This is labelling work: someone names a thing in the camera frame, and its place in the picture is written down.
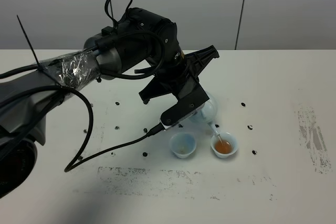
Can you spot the light blue porcelain teapot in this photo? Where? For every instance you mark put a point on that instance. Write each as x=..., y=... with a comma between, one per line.
x=206, y=115

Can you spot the right blue porcelain teacup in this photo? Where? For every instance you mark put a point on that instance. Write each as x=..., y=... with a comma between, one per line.
x=224, y=145

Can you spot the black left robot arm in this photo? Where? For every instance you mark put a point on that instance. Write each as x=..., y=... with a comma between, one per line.
x=139, y=45

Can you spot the left blue porcelain teacup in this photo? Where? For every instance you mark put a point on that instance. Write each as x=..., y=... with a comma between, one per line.
x=182, y=145

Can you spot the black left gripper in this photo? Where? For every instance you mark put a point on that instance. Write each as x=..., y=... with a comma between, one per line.
x=179, y=76

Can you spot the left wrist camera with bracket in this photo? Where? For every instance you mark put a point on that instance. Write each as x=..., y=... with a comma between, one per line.
x=185, y=107

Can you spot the blue porcelain teacup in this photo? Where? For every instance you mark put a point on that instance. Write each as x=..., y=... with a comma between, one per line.
x=224, y=145
x=182, y=145

